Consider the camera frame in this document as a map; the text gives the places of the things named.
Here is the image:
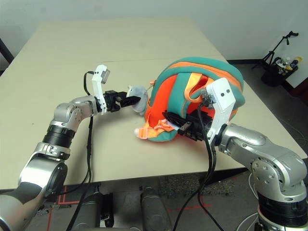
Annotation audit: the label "black storage bin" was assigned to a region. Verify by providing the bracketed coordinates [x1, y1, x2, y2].
[261, 56, 299, 87]

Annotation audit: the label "red floor tape cross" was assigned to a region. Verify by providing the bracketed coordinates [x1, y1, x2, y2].
[166, 194, 212, 213]

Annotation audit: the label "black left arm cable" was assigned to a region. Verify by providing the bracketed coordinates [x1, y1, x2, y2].
[66, 71, 94, 231]

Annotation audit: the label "black tripod stand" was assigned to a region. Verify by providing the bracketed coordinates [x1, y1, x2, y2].
[251, 30, 300, 70]

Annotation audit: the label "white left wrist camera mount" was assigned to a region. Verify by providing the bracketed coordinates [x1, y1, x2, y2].
[91, 64, 112, 116]

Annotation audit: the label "dark grey robot leg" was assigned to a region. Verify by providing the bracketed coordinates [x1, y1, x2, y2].
[141, 186, 173, 231]
[72, 192, 114, 231]

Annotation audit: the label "dark grey right robot leg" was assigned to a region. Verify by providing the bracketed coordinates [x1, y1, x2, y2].
[141, 186, 173, 231]

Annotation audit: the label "red floor tape lines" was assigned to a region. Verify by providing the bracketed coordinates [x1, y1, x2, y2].
[47, 190, 70, 229]

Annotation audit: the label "beige black-framed side table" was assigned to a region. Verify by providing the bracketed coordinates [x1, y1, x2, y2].
[0, 37, 15, 70]

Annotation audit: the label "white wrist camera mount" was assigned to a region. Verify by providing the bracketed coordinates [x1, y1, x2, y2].
[201, 77, 238, 146]
[91, 64, 112, 116]

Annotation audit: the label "grey white plush toy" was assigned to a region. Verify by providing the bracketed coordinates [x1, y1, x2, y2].
[127, 84, 149, 116]

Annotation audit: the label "dark grey left robot leg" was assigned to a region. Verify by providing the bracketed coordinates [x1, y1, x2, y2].
[72, 192, 114, 231]

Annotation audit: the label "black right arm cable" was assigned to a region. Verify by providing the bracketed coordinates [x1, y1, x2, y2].
[173, 102, 226, 231]

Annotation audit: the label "white floor cable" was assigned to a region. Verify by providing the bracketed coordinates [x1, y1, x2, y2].
[237, 172, 260, 231]

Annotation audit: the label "orange and teal backpack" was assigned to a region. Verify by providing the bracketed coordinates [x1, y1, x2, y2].
[134, 57, 245, 143]

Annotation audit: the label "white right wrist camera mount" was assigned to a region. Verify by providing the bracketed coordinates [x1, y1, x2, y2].
[201, 77, 238, 146]

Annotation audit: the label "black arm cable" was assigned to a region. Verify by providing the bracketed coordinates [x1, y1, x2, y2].
[173, 102, 226, 231]
[66, 71, 94, 231]

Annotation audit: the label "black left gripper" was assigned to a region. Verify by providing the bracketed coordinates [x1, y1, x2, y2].
[103, 90, 141, 113]

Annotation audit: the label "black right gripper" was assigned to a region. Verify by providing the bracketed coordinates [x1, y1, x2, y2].
[163, 110, 215, 142]

